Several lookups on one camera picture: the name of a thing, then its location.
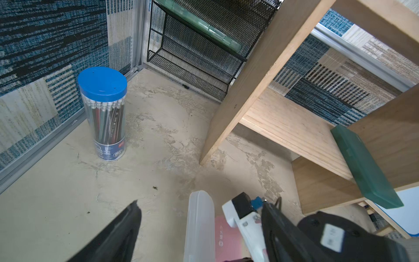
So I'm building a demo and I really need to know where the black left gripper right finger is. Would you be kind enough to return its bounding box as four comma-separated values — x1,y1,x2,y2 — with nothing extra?
261,203,332,262

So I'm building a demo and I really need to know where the pencil jar with blue lid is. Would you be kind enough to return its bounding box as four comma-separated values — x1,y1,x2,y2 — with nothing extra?
77,67,128,161

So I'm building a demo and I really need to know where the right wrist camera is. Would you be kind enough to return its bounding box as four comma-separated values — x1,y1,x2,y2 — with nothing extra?
222,192,269,262

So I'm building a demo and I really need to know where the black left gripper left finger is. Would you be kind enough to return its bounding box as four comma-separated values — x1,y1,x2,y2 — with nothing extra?
69,200,142,262

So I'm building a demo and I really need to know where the small whiteboard on easel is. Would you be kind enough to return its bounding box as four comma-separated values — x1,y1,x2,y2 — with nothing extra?
366,187,419,239

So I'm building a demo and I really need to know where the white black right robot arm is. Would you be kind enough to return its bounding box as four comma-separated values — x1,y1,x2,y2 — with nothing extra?
297,211,411,262

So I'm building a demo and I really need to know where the green folder on rack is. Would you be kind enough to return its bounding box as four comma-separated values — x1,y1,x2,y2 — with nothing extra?
156,0,241,52

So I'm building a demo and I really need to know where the clear white pencil case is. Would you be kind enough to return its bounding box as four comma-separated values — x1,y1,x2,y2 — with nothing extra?
183,191,216,262

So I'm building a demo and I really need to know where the black mesh wire rack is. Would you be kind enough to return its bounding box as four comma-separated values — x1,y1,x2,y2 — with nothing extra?
147,1,282,101

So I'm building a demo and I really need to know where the wooden two-tier shelf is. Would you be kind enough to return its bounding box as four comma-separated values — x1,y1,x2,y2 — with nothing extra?
200,1,419,215

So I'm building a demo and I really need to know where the dark green pencil case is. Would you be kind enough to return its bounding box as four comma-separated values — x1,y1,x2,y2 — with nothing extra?
331,124,404,209

